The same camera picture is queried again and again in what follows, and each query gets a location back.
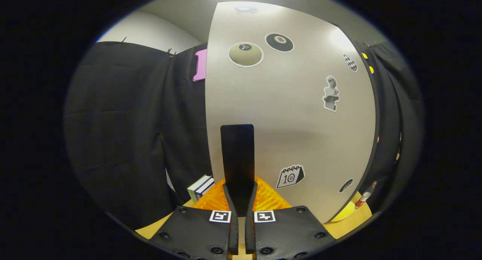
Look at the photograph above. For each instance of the white spine book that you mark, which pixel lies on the white spine book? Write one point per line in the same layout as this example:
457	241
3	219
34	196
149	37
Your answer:
210	186

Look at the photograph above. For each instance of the yellow textured toy fruit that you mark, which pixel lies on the yellow textured toy fruit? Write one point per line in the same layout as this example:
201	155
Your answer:
344	214

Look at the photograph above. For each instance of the black backdrop cloth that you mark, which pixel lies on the black backdrop cloth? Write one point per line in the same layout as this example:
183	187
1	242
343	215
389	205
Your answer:
120	132

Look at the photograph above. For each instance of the beige shoe cabinet door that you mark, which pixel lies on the beige shoe cabinet door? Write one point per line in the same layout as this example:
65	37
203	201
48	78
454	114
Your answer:
293	120

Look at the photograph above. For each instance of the blue spine book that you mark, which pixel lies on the blue spine book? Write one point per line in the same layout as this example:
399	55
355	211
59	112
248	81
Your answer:
204	187

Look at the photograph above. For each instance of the green spine book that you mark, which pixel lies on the green spine book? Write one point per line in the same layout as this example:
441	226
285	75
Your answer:
196	188

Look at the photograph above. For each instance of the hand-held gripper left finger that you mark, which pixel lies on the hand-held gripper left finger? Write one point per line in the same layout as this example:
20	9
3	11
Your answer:
233	222

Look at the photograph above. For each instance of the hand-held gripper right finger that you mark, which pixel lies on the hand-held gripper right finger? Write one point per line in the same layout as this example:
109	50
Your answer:
250	222

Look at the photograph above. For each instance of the small red white bottle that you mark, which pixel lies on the small red white bottle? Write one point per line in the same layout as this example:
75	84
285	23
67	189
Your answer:
364	196

